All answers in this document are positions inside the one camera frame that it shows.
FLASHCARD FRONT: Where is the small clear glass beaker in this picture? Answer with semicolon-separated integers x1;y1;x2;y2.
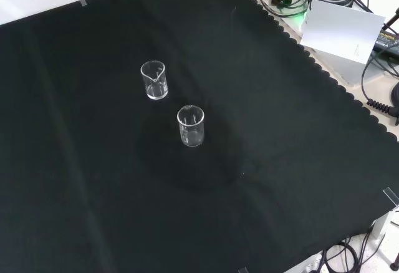
140;60;169;100

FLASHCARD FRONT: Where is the large clear graduated glass beaker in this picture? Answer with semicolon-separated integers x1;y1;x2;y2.
176;104;206;148

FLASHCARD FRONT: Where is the black bench cloth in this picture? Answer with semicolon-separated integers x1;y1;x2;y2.
0;0;399;273

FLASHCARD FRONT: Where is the pale board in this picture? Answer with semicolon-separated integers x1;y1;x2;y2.
299;0;387;65

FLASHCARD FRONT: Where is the black power adapter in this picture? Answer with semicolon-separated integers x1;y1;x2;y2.
372;26;399;54

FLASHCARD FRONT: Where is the black tripod leg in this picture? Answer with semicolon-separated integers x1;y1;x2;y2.
382;6;399;32

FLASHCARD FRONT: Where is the black coiled cable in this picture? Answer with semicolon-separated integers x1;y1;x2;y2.
360;51;399;118

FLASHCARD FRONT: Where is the black floor cable bundle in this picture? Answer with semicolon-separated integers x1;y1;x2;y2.
319;232;387;273

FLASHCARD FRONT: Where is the silver metal bracket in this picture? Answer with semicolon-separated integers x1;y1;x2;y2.
371;204;399;239

